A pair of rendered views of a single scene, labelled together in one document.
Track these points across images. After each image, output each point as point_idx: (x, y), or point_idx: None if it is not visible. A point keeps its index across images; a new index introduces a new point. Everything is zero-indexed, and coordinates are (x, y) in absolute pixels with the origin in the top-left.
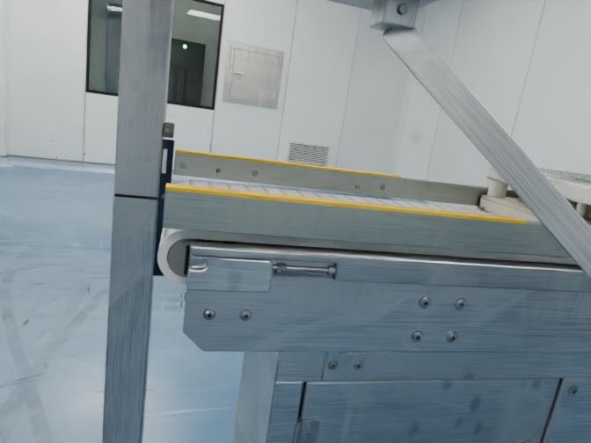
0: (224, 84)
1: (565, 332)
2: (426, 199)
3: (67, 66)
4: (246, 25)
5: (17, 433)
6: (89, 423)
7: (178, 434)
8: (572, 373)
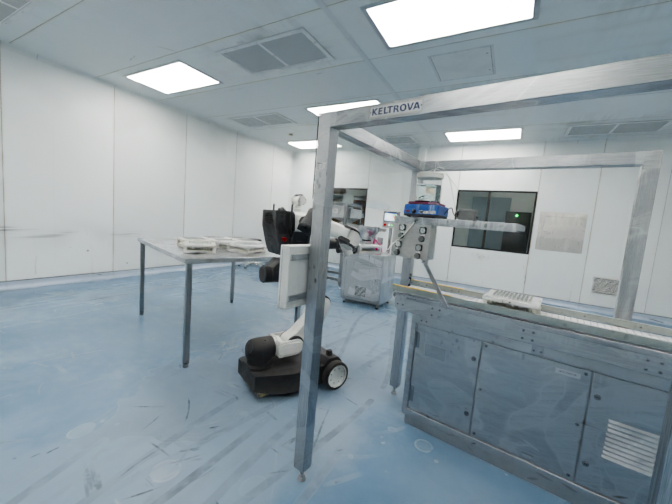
0: (536, 238)
1: (466, 322)
2: (472, 296)
3: (443, 234)
4: (555, 201)
5: (384, 359)
6: (403, 364)
7: None
8: (482, 339)
